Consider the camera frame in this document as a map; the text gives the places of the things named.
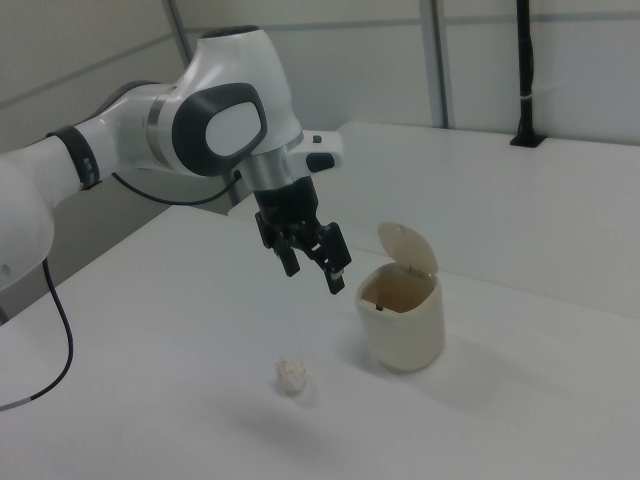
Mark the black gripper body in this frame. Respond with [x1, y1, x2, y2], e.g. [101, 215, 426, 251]
[251, 176, 323, 236]

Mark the crumpled white paper trash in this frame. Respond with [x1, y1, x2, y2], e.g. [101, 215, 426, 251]
[273, 355, 310, 397]

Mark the grey partition post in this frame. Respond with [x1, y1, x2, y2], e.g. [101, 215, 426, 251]
[429, 0, 456, 127]
[166, 0, 195, 62]

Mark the small white lidded bin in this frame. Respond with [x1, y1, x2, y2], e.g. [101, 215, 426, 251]
[354, 221, 447, 374]

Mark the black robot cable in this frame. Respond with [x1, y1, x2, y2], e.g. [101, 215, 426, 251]
[0, 169, 244, 413]

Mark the black mount pole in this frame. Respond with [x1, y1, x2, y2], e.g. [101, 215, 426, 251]
[509, 0, 547, 149]

